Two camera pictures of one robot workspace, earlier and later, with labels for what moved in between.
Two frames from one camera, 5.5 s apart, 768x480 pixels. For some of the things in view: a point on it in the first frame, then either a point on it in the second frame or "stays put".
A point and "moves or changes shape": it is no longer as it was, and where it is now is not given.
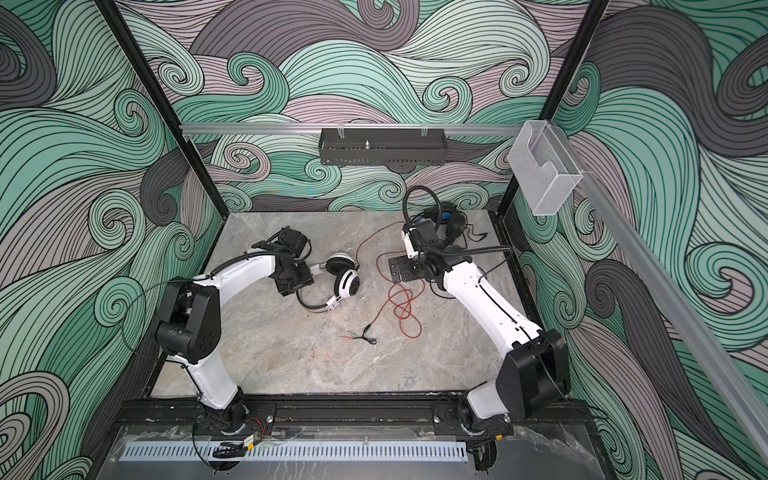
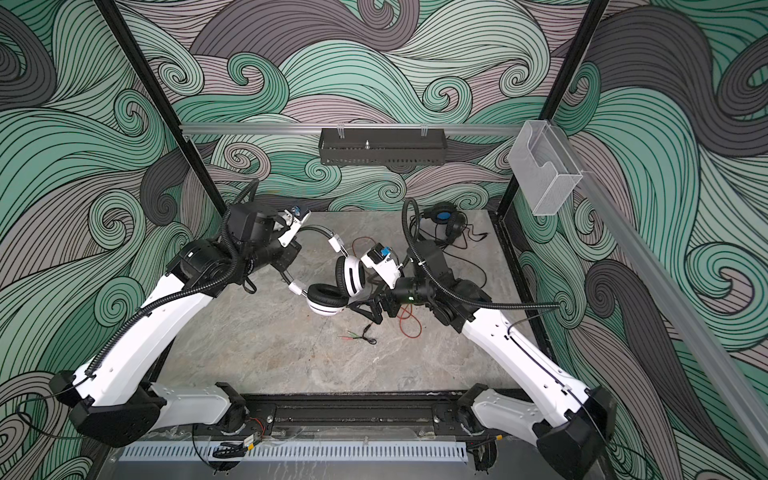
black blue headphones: [448, 214] stays put
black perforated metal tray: [382, 146] stays put
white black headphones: [348, 281] moves or changes shape
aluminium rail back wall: [463, 129] stays put
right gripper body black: [413, 268] -> [408, 294]
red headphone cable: [379, 268] -> [401, 316]
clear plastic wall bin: [543, 166] stays put
